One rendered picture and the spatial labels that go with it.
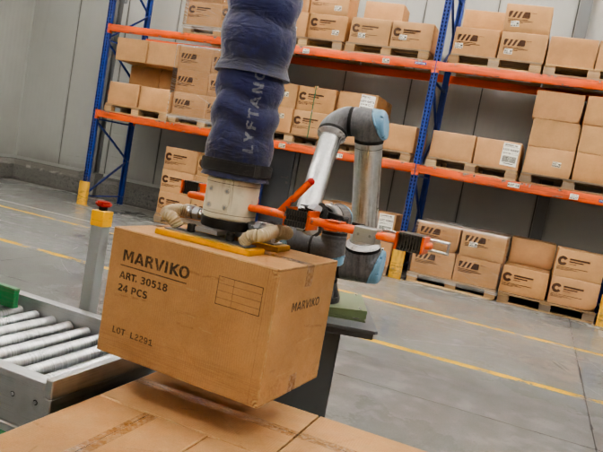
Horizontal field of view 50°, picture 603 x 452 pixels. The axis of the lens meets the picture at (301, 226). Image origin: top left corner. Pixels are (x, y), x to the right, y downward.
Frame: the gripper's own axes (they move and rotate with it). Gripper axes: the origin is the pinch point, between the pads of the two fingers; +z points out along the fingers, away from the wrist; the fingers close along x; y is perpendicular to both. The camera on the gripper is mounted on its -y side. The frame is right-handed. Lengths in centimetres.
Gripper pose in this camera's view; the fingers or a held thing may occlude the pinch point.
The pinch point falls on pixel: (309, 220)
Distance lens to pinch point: 197.1
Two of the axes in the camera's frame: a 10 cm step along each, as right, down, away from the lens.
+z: -3.7, 0.3, -9.3
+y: -9.1, -2.0, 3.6
